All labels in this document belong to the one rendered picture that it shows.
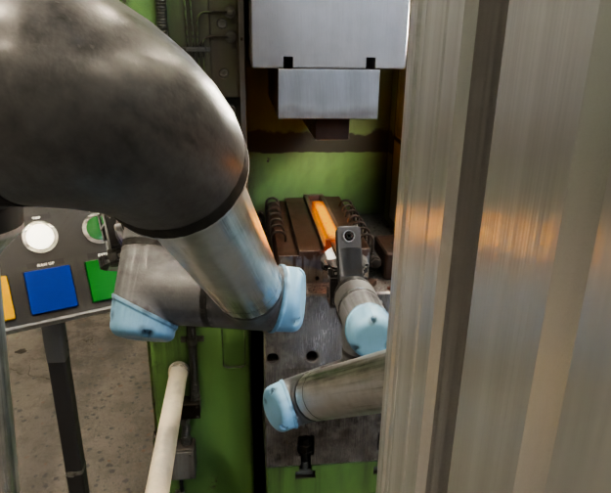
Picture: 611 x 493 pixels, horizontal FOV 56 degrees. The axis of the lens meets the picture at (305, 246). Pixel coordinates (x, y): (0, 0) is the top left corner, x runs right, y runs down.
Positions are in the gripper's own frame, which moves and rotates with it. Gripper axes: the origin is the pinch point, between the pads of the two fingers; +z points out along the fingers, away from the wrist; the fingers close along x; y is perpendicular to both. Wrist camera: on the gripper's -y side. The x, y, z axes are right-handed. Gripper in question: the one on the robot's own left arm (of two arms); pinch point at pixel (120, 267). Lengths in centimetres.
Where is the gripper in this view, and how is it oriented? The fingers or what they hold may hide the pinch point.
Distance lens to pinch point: 100.4
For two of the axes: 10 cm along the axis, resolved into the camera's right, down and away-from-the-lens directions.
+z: -4.5, 2.0, 8.7
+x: -8.6, 1.7, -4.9
